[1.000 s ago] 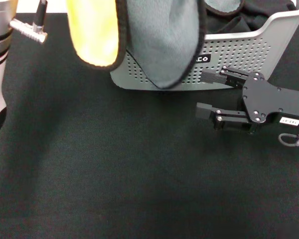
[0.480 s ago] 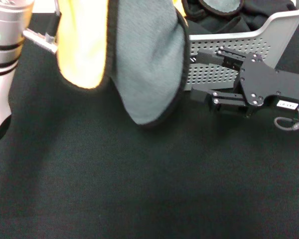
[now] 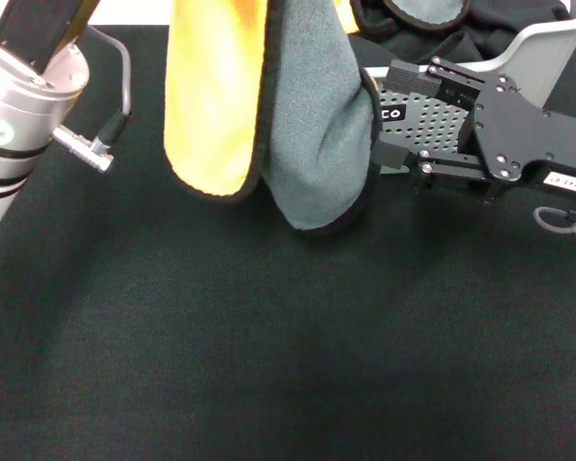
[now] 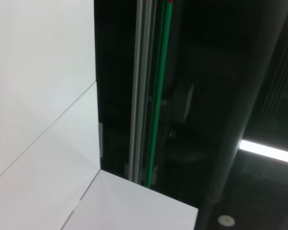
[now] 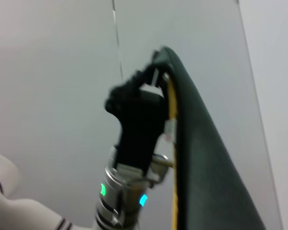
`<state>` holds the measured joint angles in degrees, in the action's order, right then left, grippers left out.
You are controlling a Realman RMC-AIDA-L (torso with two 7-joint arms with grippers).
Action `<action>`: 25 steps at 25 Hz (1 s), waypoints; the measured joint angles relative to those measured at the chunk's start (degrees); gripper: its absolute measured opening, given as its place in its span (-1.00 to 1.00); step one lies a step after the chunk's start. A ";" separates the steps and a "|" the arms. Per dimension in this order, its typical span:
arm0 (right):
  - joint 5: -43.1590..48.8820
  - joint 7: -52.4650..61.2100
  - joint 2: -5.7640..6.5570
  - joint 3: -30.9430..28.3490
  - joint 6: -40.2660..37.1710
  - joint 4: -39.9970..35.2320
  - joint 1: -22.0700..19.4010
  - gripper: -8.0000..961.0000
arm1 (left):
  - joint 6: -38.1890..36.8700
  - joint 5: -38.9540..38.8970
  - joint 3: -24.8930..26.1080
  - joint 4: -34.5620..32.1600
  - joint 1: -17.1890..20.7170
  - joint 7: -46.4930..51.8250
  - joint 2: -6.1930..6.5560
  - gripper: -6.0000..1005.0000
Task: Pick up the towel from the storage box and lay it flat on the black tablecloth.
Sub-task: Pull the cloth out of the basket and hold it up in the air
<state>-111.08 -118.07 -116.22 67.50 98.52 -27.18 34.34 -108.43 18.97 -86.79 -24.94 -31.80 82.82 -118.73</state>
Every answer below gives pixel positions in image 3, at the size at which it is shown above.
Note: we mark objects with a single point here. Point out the black garment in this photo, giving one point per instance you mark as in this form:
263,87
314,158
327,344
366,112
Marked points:
413,43

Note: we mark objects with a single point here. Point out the grey cloth with black edging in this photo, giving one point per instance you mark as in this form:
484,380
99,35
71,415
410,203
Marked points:
422,9

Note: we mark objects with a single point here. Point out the grey perforated storage box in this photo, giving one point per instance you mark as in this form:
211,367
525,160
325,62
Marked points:
552,53

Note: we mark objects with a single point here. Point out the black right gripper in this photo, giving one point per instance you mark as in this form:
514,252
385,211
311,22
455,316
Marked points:
523,129

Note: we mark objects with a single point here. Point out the grey and yellow towel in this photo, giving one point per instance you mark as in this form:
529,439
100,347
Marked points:
211,96

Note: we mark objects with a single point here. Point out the black tablecloth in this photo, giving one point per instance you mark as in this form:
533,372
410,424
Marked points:
288,360

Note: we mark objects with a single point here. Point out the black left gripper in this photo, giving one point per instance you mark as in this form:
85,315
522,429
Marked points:
33,29

